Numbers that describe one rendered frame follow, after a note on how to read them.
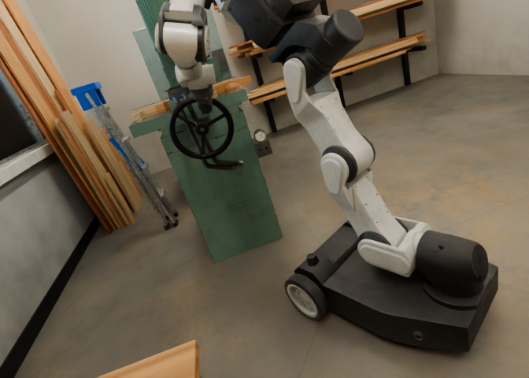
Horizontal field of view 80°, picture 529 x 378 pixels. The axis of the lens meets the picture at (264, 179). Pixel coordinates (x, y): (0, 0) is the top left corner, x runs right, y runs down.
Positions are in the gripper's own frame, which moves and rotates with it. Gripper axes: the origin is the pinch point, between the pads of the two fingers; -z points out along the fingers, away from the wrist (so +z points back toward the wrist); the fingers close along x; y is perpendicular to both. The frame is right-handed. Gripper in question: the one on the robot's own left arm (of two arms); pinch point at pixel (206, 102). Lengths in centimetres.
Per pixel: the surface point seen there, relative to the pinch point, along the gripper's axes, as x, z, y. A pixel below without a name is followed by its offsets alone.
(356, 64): 134, -217, -149
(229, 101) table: 10.9, -24.7, -8.2
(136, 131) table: -3.0, -24.3, 37.5
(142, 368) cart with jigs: -81, 51, 8
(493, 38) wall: 144, -187, -296
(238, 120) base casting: 2.7, -29.9, -11.9
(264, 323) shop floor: -94, -19, -20
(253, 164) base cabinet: -19, -43, -19
